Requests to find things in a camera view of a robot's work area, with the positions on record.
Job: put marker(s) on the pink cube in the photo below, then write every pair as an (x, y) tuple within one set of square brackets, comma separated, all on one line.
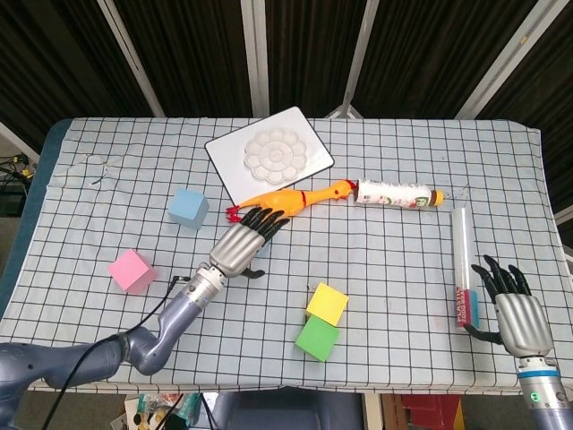
[(132, 271)]

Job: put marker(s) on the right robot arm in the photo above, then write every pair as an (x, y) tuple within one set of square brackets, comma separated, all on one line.
[(539, 394)]

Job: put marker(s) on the white board with black rim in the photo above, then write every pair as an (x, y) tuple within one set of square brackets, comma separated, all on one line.
[(228, 154)]

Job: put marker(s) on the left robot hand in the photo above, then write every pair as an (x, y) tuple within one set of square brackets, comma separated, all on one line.
[(237, 248)]

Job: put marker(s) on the green cube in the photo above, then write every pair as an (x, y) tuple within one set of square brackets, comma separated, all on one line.
[(318, 338)]

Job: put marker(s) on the white metal frame post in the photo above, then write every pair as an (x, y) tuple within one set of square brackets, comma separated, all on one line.
[(130, 58), (506, 58), (358, 54), (255, 58)]

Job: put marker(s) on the black grid checkered tablecloth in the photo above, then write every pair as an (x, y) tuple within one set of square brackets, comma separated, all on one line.
[(394, 277)]

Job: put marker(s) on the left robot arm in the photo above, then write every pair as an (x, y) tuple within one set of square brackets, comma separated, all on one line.
[(174, 318)]

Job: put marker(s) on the yellow rubber chicken toy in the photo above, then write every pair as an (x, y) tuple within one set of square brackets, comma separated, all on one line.
[(286, 199)]

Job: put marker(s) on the red cardboard box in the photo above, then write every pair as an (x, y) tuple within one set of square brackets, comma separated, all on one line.
[(434, 412)]

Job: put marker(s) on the yellow cube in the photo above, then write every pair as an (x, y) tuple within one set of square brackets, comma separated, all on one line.
[(327, 302)]

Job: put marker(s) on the blue cube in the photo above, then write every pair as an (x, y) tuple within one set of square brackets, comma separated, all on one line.
[(188, 208)]

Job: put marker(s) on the dark blue chair seat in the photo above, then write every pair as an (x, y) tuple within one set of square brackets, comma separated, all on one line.
[(286, 412)]

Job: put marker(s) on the clear plastic wrap tube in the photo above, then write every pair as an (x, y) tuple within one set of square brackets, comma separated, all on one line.
[(463, 251)]

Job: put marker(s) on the colourful packaging clutter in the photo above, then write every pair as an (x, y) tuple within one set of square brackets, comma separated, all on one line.
[(152, 410)]

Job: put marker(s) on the white flower-shaped paint palette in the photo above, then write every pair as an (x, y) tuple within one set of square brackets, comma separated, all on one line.
[(275, 157)]

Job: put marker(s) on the white labelled drink bottle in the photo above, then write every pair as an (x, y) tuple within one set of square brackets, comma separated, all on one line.
[(389, 195)]

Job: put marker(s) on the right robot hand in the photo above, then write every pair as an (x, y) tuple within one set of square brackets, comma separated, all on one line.
[(524, 322)]

